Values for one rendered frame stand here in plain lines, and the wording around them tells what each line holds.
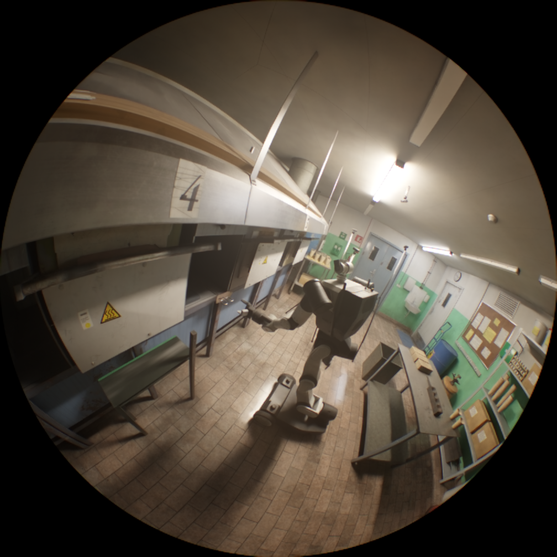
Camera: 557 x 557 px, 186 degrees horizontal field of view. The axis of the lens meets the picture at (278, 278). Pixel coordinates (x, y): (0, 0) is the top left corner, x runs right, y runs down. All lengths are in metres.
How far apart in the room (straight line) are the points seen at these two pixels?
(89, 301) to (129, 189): 0.40
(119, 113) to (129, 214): 0.22
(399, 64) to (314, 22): 0.39
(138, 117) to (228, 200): 0.36
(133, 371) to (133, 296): 0.52
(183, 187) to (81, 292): 0.44
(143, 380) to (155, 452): 0.76
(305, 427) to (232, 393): 0.75
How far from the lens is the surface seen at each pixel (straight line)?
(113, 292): 0.66
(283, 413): 1.65
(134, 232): 0.68
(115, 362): 1.18
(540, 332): 3.29
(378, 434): 2.12
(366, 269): 5.28
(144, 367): 1.09
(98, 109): 0.42
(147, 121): 0.44
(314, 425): 1.75
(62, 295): 0.63
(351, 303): 0.85
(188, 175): 0.44
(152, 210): 0.39
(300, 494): 1.78
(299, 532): 1.86
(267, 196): 0.76
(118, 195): 0.37
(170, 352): 1.14
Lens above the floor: 1.59
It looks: 21 degrees down
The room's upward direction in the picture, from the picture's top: 22 degrees clockwise
